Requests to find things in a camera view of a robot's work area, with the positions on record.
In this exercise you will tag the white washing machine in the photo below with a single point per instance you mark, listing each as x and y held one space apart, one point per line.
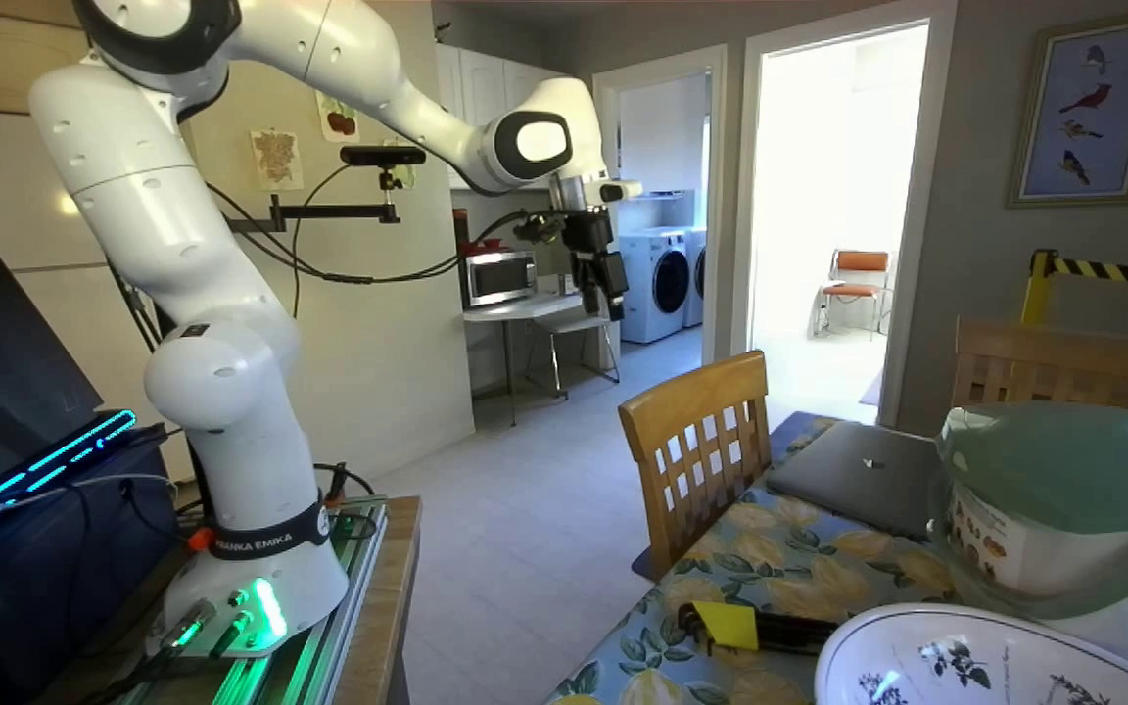
650 278

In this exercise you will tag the beige fridge magnet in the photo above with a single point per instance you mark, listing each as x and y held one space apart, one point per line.
276 160

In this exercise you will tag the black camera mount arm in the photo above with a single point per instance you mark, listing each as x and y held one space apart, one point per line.
329 213

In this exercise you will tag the red fridge magnet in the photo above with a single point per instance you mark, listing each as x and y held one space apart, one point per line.
340 122

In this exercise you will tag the black bar camera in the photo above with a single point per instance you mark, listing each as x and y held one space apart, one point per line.
382 154

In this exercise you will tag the yellow black caution tape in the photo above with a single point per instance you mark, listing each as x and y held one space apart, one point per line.
1098 271

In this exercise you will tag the metal base plate green light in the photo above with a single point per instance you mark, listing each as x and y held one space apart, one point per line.
313 653

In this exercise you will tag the white refrigerator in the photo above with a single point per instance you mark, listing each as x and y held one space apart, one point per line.
368 355

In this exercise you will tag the white side table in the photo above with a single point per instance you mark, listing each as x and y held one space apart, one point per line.
527 319

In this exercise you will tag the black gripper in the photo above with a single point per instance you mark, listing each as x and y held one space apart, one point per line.
589 234

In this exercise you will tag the white wall cabinet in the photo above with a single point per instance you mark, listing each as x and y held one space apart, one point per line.
467 93

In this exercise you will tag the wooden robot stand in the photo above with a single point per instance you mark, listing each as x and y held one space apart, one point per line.
390 611

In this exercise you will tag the silver microwave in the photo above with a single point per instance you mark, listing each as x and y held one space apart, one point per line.
500 278

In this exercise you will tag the closed grey laptop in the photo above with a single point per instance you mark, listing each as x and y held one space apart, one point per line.
857 474

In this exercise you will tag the orange chair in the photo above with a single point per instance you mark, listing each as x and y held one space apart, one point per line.
857 278

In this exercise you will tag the black tool with yellow tag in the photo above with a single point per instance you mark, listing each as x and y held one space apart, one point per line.
724 628

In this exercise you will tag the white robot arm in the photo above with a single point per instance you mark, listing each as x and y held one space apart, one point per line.
158 199

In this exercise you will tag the lemon print tablecloth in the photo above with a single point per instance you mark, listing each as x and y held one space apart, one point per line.
783 563

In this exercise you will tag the white botanical print bowl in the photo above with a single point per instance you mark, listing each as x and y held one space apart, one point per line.
981 667

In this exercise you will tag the white pot with green lid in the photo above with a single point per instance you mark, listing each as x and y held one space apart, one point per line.
1057 483

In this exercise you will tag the framed bird picture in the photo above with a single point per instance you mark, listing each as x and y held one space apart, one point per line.
1092 110

